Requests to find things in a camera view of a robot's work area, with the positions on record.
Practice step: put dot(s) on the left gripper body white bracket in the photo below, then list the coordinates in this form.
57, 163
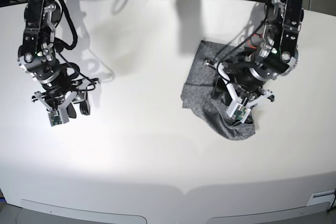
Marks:
246, 84

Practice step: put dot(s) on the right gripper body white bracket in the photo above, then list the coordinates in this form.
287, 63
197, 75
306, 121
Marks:
60, 99

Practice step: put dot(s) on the grey long-sleeve T-shirt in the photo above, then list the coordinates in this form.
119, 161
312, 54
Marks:
197, 89

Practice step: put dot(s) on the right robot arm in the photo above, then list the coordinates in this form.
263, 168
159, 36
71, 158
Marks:
48, 31

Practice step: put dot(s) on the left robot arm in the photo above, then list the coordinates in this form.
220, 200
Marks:
268, 52

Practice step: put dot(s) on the white label plate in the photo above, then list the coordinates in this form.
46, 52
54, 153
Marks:
321, 197

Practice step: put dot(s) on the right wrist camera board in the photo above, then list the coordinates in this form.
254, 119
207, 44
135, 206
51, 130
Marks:
54, 118

